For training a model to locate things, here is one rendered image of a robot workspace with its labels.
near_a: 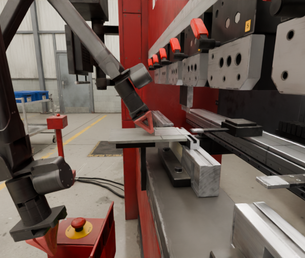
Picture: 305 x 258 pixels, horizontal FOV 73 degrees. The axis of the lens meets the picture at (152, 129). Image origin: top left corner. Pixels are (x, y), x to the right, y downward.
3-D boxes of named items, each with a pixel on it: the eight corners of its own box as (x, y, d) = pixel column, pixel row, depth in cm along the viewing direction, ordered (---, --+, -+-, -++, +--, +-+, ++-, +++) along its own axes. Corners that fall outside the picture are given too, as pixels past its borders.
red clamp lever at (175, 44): (168, 36, 62) (174, 55, 56) (182, 36, 62) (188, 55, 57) (168, 42, 63) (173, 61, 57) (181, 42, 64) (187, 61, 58)
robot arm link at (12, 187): (14, 169, 47) (-5, 181, 41) (42, 162, 46) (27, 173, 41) (26, 196, 48) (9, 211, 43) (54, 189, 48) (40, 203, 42)
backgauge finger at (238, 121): (186, 131, 86) (186, 119, 85) (244, 129, 89) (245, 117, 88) (196, 138, 74) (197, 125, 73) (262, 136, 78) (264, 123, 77)
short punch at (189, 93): (179, 109, 81) (180, 84, 79) (184, 109, 82) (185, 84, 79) (186, 113, 72) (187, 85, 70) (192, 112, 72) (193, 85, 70)
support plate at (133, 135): (111, 131, 84) (111, 128, 84) (174, 129, 87) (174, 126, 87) (107, 144, 66) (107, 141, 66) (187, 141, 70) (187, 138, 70)
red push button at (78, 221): (75, 226, 60) (74, 215, 59) (88, 226, 60) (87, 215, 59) (69, 236, 56) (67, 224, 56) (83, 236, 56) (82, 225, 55)
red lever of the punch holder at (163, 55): (158, 46, 81) (161, 62, 75) (168, 47, 82) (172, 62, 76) (157, 50, 83) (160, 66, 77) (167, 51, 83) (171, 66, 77)
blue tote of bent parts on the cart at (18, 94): (7, 102, 354) (6, 91, 350) (36, 102, 353) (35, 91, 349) (-9, 104, 319) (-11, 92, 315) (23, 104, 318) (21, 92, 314)
